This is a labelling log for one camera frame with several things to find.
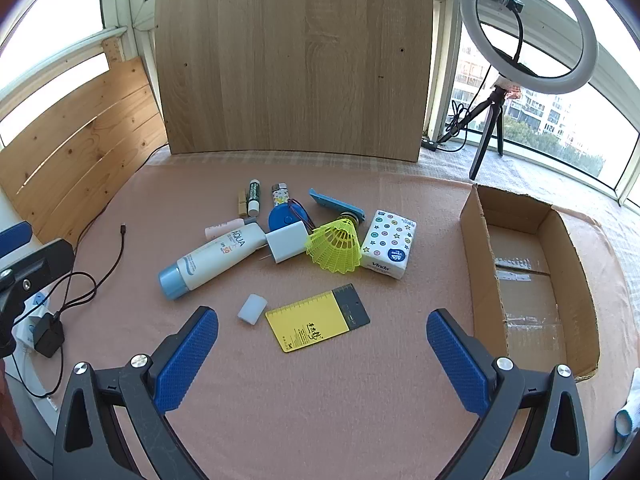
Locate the round blue tape measure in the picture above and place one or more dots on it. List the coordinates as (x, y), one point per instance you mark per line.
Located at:
(282, 217)

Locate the black tripod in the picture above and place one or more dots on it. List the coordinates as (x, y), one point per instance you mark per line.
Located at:
(492, 102)

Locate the black power strip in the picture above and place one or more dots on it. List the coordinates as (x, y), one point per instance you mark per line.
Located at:
(435, 145)

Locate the white charger plug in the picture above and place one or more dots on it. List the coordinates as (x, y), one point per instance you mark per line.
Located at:
(285, 242)

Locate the black power adapter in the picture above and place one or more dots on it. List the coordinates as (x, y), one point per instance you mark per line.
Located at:
(48, 335)

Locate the cardboard box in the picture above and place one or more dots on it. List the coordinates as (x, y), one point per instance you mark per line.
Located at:
(530, 310)

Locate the yellow shuttlecock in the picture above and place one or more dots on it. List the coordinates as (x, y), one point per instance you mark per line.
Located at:
(335, 250)

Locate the small pink white tube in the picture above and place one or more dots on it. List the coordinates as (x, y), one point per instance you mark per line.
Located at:
(220, 230)

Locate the white sunscreen tube blue cap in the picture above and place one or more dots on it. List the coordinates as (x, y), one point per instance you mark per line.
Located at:
(215, 260)

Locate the blue case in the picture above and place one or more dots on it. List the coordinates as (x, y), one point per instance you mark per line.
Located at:
(335, 204)

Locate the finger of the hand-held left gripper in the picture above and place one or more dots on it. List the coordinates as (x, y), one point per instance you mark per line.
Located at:
(45, 262)
(15, 239)

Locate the white window frame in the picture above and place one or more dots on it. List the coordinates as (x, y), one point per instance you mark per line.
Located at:
(125, 0)

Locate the light wooden board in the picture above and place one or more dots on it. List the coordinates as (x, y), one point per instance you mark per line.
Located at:
(295, 60)

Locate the green lip balm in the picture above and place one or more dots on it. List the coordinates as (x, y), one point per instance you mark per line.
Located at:
(254, 194)

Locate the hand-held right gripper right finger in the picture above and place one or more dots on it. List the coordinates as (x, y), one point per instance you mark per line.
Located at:
(460, 360)

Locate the white power strip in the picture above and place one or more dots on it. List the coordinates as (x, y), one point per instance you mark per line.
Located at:
(25, 332)

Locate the yellow ruler card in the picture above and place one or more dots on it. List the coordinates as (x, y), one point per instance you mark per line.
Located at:
(300, 320)

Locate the white glove blue cuff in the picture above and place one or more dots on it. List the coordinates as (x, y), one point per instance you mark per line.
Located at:
(631, 410)

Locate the wooden clothespin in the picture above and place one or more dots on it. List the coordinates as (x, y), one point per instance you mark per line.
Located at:
(242, 205)

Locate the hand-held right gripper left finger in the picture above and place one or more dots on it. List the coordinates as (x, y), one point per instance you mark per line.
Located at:
(185, 355)

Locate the patterned lighter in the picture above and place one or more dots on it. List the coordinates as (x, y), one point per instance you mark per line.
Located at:
(280, 194)

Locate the wooden slat panel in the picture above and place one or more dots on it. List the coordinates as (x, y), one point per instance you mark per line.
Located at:
(75, 150)

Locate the white patterned tissue pack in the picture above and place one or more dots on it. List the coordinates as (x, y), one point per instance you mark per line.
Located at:
(387, 240)

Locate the small white eraser block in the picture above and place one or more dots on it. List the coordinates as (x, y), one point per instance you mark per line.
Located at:
(251, 309)

